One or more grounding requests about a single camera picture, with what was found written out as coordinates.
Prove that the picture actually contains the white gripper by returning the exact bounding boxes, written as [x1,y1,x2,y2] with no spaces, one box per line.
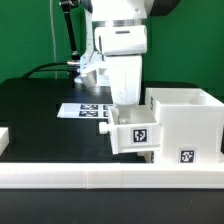
[95,25,147,108]

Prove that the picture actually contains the white drawer box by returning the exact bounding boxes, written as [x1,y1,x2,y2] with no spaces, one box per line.
[99,105,162,154]
[137,151,161,164]

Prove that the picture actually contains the white drawer cabinet frame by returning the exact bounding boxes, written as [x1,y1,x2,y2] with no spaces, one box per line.
[145,88,224,164]

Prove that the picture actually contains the white front drawer box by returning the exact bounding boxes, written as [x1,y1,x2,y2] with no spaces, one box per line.
[137,151,161,164]

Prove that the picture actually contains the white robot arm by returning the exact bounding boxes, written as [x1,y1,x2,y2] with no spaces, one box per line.
[80,0,181,108]

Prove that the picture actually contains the paper marker sheet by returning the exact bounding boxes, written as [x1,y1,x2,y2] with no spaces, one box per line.
[57,103,109,119]

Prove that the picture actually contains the white table border fence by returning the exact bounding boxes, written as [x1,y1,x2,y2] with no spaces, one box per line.
[0,126,224,190]

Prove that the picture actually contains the black camera stand pole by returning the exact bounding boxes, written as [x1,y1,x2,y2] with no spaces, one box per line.
[59,0,80,60]

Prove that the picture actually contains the thin white cable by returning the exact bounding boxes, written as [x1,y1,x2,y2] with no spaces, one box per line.
[49,0,58,80]

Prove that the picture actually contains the black cable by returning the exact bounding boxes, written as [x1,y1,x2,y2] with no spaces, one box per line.
[21,61,81,80]

